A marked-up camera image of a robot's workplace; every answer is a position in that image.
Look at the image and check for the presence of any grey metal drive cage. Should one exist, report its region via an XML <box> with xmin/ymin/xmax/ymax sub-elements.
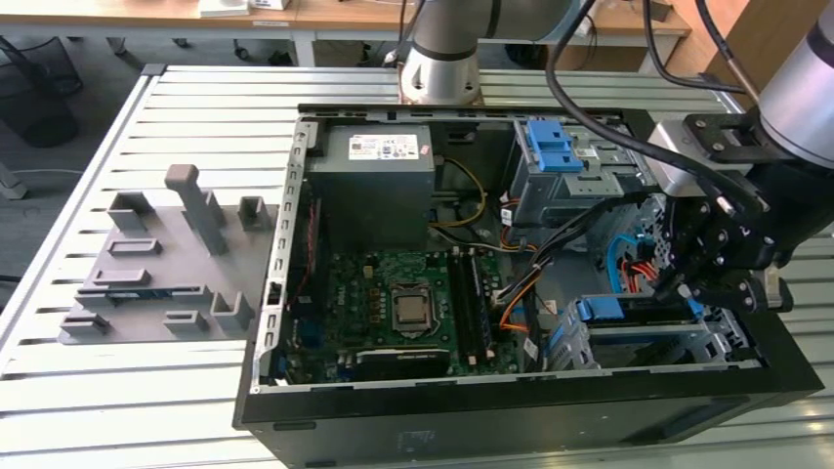
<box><xmin>508</xmin><ymin>119</ymin><xmax>666</xmax><ymax>240</ymax></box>

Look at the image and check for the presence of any grey parts rack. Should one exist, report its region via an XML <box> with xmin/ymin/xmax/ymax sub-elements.
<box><xmin>58</xmin><ymin>163</ymin><xmax>282</xmax><ymax>349</ymax></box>

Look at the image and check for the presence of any black PC case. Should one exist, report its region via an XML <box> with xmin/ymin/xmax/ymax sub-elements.
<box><xmin>233</xmin><ymin>103</ymin><xmax>824</xmax><ymax>469</ymax></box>

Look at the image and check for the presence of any CPU socket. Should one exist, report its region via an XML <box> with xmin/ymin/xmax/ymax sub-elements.
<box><xmin>387</xmin><ymin>280</ymin><xmax>442</xmax><ymax>342</ymax></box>

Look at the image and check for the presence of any black graphics card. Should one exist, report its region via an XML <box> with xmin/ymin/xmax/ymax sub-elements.
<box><xmin>354</xmin><ymin>344</ymin><xmax>453</xmax><ymax>383</ymax></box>

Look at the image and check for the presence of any wooden cabinet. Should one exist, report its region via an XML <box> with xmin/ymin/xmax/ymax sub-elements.
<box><xmin>706</xmin><ymin>0</ymin><xmax>834</xmax><ymax>138</ymax></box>

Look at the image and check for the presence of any grey metal disk bay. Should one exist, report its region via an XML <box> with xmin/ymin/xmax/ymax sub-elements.
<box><xmin>546</xmin><ymin>292</ymin><xmax>742</xmax><ymax>370</ymax></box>

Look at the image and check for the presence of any yellow wire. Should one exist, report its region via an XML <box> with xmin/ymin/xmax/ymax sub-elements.
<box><xmin>427</xmin><ymin>155</ymin><xmax>490</xmax><ymax>229</ymax></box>

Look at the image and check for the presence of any blue drive cage latch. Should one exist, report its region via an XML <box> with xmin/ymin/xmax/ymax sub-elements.
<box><xmin>526</xmin><ymin>119</ymin><xmax>586</xmax><ymax>173</ymax></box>

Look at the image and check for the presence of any black cable bundle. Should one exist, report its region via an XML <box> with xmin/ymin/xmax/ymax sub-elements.
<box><xmin>493</xmin><ymin>192</ymin><xmax>653</xmax><ymax>314</ymax></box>

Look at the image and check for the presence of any orange wire bundle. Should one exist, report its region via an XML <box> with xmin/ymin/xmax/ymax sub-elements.
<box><xmin>496</xmin><ymin>280</ymin><xmax>533</xmax><ymax>334</ymax></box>

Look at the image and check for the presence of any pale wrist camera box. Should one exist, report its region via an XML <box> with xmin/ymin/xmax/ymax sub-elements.
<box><xmin>646</xmin><ymin>119</ymin><xmax>718</xmax><ymax>199</ymax></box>

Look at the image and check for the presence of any green motherboard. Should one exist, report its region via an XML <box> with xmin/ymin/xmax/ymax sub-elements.
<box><xmin>286</xmin><ymin>246</ymin><xmax>524</xmax><ymax>385</ymax></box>

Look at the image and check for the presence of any black RAM slot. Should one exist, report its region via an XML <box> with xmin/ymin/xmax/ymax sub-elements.
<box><xmin>447</xmin><ymin>247</ymin><xmax>478</xmax><ymax>366</ymax></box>

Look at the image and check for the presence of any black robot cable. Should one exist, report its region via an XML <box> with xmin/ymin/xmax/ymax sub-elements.
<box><xmin>694</xmin><ymin>0</ymin><xmax>765</xmax><ymax>104</ymax></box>
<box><xmin>545</xmin><ymin>0</ymin><xmax>774</xmax><ymax>219</ymax></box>

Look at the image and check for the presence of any silver CPU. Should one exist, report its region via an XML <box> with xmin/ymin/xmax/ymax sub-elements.
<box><xmin>393</xmin><ymin>294</ymin><xmax>433</xmax><ymax>327</ymax></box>

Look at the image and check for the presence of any blue flat wire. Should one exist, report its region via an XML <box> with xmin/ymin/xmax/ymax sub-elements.
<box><xmin>602</xmin><ymin>233</ymin><xmax>645</xmax><ymax>295</ymax></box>

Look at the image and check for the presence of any orange red power wire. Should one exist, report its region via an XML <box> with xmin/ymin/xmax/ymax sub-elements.
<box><xmin>624</xmin><ymin>257</ymin><xmax>673</xmax><ymax>295</ymax></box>

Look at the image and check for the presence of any wooden desk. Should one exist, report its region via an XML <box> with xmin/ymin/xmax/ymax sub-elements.
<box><xmin>0</xmin><ymin>0</ymin><xmax>693</xmax><ymax>74</ymax></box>

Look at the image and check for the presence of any grey power supply unit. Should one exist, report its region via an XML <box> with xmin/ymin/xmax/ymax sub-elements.
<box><xmin>306</xmin><ymin>124</ymin><xmax>437</xmax><ymax>253</ymax></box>

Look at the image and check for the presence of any hard disk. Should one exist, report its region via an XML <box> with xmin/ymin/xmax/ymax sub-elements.
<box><xmin>577</xmin><ymin>292</ymin><xmax>709</xmax><ymax>327</ymax></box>

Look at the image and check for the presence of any blue RAM stick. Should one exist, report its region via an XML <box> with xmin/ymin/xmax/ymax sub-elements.
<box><xmin>102</xmin><ymin>289</ymin><xmax>177</xmax><ymax>301</ymax></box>

